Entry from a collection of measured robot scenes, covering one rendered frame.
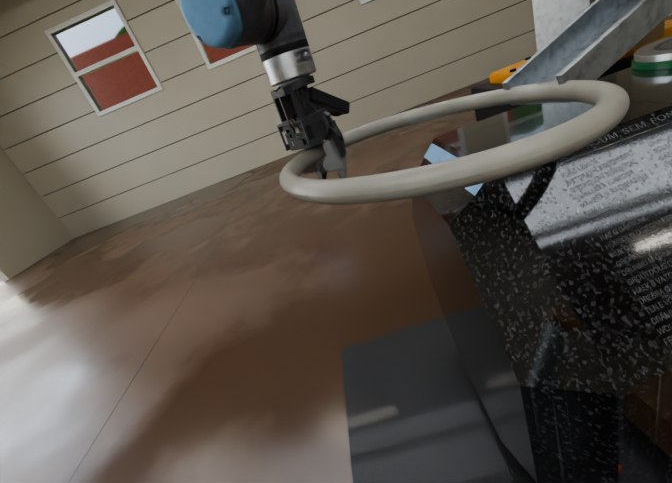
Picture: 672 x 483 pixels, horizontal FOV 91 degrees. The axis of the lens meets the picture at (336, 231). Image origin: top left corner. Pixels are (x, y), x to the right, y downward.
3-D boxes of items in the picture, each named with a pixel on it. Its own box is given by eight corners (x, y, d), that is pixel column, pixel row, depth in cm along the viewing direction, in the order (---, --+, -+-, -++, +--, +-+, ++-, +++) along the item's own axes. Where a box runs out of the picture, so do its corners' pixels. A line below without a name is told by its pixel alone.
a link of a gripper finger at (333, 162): (329, 192, 67) (307, 150, 64) (346, 179, 70) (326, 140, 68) (340, 188, 64) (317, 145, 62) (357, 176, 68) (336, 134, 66)
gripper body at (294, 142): (286, 154, 66) (263, 92, 61) (314, 140, 71) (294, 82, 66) (312, 150, 61) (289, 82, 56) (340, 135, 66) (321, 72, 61)
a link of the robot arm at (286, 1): (217, -17, 53) (252, -13, 60) (249, 66, 58) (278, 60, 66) (262, -45, 48) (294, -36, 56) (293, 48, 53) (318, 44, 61)
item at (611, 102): (457, 104, 80) (455, 92, 79) (745, 84, 36) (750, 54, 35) (266, 173, 71) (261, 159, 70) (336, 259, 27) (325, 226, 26)
